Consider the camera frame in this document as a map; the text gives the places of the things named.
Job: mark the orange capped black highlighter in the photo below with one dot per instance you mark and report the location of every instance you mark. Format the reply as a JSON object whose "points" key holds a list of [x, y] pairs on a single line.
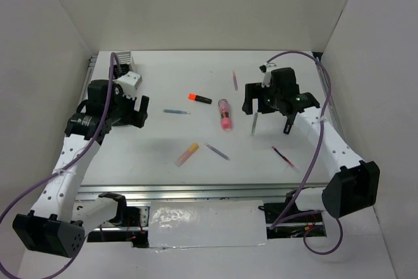
{"points": [[199, 98]]}

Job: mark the red pen refill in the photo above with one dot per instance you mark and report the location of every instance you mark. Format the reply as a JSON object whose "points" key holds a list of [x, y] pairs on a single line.
{"points": [[286, 159]]}

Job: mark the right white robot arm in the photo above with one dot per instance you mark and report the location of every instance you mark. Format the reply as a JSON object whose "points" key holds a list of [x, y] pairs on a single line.
{"points": [[353, 183]]}

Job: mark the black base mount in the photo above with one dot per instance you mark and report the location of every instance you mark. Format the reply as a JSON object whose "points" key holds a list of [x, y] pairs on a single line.
{"points": [[132, 229], [295, 225]]}

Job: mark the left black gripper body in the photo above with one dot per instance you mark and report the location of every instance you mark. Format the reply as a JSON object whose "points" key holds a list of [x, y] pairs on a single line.
{"points": [[123, 110]]}

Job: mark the pink orange capped marker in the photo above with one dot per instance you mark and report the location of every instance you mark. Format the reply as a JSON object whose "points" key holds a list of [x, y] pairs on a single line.
{"points": [[187, 154]]}

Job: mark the blue pen refill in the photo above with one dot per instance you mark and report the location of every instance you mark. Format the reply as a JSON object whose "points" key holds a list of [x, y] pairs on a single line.
{"points": [[172, 111]]}

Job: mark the grey green pen refill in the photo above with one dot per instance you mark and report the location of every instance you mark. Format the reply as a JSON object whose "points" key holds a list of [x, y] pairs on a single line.
{"points": [[254, 123]]}

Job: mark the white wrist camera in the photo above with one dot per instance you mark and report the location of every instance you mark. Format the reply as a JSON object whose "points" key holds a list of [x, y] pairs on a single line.
{"points": [[129, 84], [266, 69]]}

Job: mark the pink pen refill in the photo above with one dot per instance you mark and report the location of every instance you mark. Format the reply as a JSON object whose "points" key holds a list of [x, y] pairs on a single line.
{"points": [[235, 81]]}

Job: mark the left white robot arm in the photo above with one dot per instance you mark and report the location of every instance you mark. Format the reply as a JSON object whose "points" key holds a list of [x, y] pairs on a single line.
{"points": [[56, 224]]}

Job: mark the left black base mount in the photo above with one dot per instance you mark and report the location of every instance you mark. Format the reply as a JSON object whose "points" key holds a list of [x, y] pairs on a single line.
{"points": [[132, 229]]}

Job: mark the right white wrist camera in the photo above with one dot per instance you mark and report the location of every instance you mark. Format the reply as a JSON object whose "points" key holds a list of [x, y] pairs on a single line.
{"points": [[266, 69]]}

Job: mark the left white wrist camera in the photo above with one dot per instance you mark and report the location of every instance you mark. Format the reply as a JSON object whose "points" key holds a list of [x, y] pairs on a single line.
{"points": [[129, 84]]}

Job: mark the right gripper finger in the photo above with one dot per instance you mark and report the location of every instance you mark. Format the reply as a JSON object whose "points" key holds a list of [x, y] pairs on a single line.
{"points": [[289, 122], [252, 92]]}

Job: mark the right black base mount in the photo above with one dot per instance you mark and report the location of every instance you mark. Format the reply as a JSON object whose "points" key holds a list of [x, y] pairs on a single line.
{"points": [[295, 225]]}

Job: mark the aluminium front rail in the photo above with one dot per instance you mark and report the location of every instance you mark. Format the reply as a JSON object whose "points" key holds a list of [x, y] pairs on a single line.
{"points": [[188, 192]]}

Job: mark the far white slotted container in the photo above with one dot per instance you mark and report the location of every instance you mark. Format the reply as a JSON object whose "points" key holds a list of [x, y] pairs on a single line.
{"points": [[126, 63]]}

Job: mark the pink glue stick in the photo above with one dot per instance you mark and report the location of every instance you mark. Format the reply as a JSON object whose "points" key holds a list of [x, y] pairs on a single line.
{"points": [[225, 114]]}

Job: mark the white foil cover plate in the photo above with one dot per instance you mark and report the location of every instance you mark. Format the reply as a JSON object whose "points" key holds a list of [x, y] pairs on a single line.
{"points": [[206, 224]]}

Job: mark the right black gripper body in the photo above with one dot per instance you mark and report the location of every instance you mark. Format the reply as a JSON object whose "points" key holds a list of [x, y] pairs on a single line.
{"points": [[270, 99]]}

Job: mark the purple pen refill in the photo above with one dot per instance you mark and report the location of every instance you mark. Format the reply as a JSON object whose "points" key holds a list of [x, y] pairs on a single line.
{"points": [[218, 152]]}

